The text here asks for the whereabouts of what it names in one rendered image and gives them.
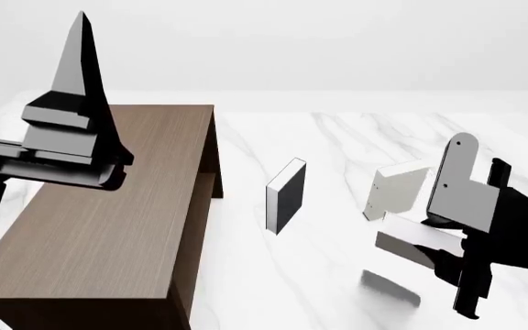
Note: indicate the brown wooden table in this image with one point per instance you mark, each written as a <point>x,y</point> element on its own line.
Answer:
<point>108,223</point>

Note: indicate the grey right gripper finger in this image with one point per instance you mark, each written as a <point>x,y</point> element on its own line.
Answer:
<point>410,240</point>
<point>458,199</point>

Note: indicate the pointed grey left gripper finger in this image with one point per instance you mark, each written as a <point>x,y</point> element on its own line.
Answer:
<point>67,134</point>

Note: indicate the light grey flat block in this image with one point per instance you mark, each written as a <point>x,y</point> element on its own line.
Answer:
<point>394,192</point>

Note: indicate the black book with white pages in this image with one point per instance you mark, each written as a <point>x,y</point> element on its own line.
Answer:
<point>289,199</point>

